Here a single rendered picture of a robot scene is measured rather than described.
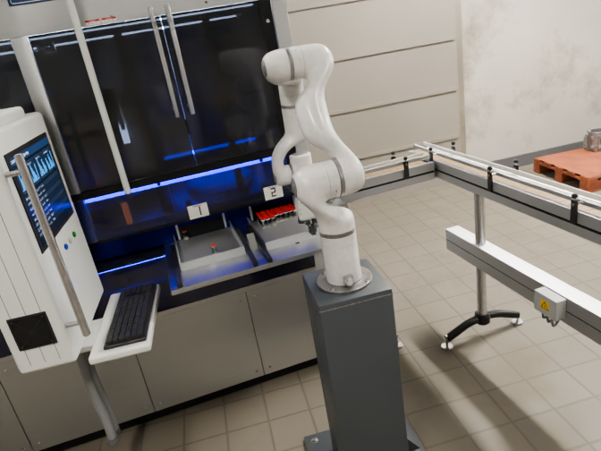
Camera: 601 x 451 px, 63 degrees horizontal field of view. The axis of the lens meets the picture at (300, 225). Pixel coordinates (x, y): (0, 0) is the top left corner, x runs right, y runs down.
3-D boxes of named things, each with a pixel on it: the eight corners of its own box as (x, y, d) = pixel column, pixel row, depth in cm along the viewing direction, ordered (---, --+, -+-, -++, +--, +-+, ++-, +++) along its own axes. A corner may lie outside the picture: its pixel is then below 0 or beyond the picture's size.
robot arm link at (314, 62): (316, 204, 160) (362, 192, 163) (324, 198, 148) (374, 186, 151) (277, 58, 163) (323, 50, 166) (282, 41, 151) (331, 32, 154)
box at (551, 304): (533, 308, 205) (533, 289, 201) (543, 304, 206) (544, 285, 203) (555, 322, 194) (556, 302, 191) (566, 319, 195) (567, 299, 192)
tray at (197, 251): (174, 242, 222) (173, 234, 221) (231, 226, 228) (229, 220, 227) (181, 271, 192) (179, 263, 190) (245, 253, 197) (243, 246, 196)
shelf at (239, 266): (165, 248, 222) (164, 244, 221) (310, 210, 237) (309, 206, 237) (172, 295, 179) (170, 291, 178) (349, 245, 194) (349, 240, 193)
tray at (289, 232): (248, 224, 228) (247, 217, 226) (300, 210, 234) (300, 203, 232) (266, 251, 197) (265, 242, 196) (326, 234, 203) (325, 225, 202)
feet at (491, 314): (437, 344, 264) (436, 323, 259) (516, 317, 275) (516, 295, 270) (446, 353, 257) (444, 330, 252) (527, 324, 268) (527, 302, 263)
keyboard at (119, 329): (121, 293, 199) (120, 288, 198) (156, 285, 201) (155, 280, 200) (104, 351, 162) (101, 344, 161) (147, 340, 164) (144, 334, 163)
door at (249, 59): (197, 165, 208) (160, 15, 186) (293, 143, 218) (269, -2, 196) (197, 165, 207) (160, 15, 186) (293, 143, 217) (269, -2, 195)
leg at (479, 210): (469, 321, 266) (465, 187, 238) (484, 316, 268) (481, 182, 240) (480, 329, 258) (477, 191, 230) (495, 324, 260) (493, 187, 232)
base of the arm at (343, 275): (380, 285, 161) (375, 234, 155) (325, 300, 159) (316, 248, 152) (361, 262, 179) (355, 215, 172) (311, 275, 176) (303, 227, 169)
